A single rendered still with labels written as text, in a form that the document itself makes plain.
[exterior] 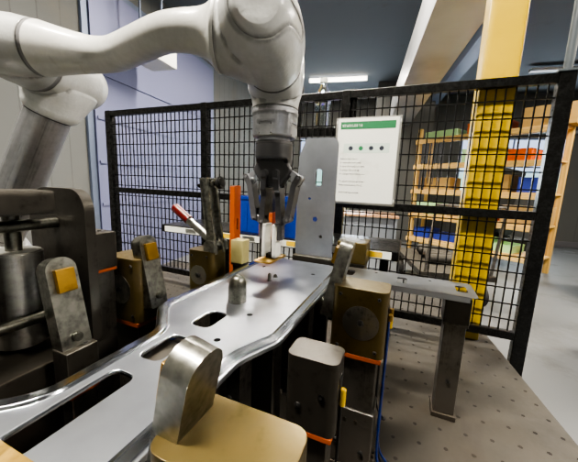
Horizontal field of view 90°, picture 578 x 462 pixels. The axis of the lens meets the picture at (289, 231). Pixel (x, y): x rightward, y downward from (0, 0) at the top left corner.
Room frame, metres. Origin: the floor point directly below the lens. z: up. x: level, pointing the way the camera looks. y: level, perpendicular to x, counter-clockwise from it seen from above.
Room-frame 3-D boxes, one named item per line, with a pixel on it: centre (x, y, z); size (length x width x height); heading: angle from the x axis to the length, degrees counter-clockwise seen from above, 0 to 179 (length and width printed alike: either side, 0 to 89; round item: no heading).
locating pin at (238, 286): (0.49, 0.09, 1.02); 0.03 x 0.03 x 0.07
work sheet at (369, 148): (1.08, -0.27, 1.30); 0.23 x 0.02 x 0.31; 68
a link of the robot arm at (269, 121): (0.60, 0.04, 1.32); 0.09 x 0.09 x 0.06
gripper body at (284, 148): (0.60, 0.04, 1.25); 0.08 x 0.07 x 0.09; 67
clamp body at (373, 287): (0.47, -0.14, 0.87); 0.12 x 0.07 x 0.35; 68
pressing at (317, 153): (0.84, -0.07, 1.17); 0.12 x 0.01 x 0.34; 68
